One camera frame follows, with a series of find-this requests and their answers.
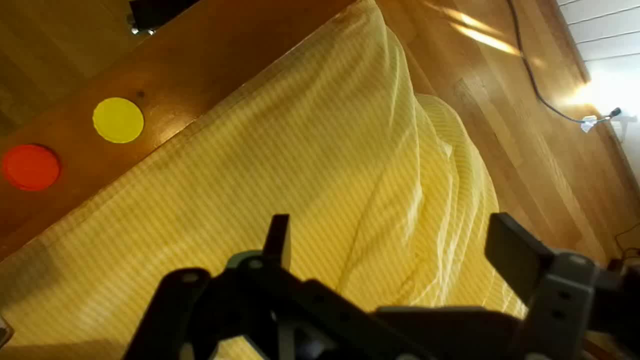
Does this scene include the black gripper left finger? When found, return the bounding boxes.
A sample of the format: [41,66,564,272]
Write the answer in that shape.
[225,211,316,295]

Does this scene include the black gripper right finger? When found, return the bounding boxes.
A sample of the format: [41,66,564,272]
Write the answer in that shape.
[483,211,602,360]

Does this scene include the yellow striped bedsheet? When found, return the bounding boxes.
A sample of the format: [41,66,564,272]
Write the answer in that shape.
[0,0,527,360]

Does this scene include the small white plug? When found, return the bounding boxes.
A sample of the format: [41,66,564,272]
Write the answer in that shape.
[577,105,626,136]

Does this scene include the yellow round sticker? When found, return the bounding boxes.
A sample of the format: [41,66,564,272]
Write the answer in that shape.
[89,96,145,146]

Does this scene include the black stand foot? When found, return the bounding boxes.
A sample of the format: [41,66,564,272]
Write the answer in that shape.
[125,0,202,36]

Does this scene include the red round sticker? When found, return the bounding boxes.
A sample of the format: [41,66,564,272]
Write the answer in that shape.
[0,142,64,193]

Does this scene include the thin black floor cable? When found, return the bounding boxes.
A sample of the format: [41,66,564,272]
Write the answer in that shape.
[506,0,588,126]

